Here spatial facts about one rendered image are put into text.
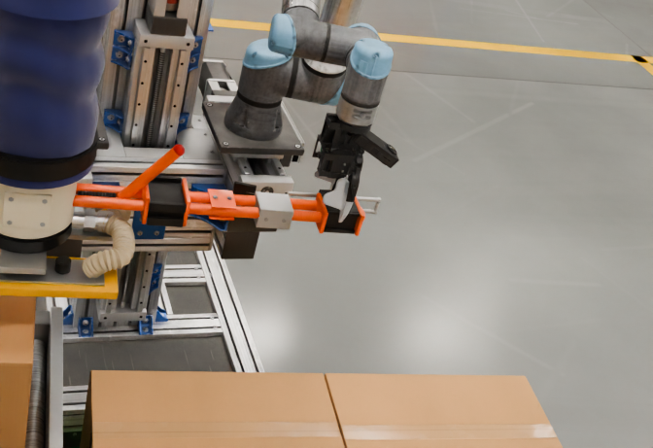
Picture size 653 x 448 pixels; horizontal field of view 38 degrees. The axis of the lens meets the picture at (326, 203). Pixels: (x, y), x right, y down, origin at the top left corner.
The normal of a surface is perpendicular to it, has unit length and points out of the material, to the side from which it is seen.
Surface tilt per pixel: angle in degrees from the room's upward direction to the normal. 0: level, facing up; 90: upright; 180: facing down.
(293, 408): 0
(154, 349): 0
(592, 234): 0
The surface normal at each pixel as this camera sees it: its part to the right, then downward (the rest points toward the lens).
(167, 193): 0.23, -0.82
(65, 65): 0.69, 0.24
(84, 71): 0.89, 0.12
